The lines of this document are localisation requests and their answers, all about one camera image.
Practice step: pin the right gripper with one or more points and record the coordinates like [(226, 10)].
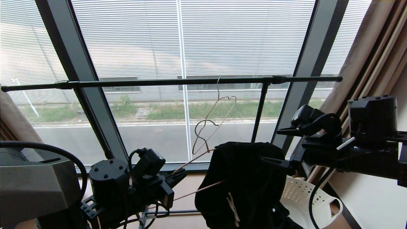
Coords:
[(318, 152)]

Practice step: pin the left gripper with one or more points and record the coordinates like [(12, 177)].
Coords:
[(152, 192)]

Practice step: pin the pink clothes hanger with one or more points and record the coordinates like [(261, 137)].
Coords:
[(218, 90), (194, 160)]

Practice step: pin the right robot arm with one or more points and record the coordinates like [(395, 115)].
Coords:
[(372, 117)]

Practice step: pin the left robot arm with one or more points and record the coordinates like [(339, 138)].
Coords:
[(31, 184)]

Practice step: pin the white laundry basket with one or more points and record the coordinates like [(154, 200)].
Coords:
[(327, 216)]

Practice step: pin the black clothes rack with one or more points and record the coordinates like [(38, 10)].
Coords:
[(127, 83)]

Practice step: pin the black garment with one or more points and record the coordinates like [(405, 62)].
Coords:
[(286, 219)]

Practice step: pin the brown curtain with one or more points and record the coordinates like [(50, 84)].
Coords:
[(365, 63), (12, 121)]

